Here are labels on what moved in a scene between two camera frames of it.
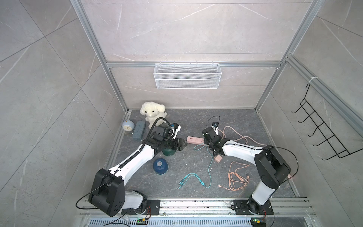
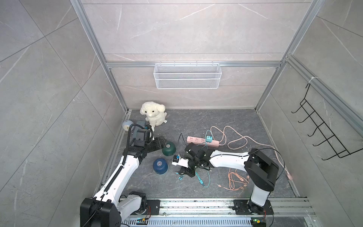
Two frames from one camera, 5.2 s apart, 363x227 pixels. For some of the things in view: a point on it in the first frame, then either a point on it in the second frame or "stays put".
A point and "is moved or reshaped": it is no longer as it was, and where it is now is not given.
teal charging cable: [195, 174] is moved or reshaped
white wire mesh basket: [187, 76] stays put
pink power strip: [195, 140] stays put
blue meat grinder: [160, 166] stays put
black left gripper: [177, 144] → [162, 144]
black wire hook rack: [336, 147] stays put
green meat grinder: [168, 152] stays put
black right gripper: [219, 138] → [187, 171]
